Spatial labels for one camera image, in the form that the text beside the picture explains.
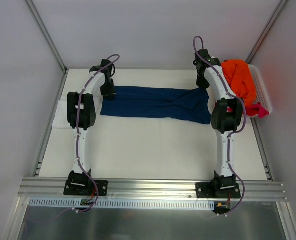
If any blue t shirt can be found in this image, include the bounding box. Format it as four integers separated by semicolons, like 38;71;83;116
101;86;211;125

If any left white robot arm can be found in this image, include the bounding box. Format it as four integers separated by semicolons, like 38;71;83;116
66;58;117;195

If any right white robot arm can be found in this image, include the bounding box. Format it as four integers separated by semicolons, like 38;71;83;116
193;49;243;198

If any orange t shirt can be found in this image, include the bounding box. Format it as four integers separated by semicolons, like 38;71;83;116
221;59;257;107

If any folded white t shirt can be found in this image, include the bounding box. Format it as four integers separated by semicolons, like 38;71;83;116
51;99;71;129

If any white plastic basket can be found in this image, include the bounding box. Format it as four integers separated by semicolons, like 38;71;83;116
248;64;273;114

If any pink t shirt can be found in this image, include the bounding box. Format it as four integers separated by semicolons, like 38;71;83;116
246;102;270;119

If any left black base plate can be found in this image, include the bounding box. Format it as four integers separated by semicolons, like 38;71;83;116
63;179;109;197

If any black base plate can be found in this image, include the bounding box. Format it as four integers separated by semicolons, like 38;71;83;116
63;179;109;197
195;181;241;199

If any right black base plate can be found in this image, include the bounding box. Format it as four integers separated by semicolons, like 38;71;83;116
195;181;241;199

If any white slotted cable duct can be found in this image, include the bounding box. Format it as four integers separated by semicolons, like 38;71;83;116
28;197;215;211

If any aluminium mounting rail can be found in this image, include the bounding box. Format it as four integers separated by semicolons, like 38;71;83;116
17;177;289;202

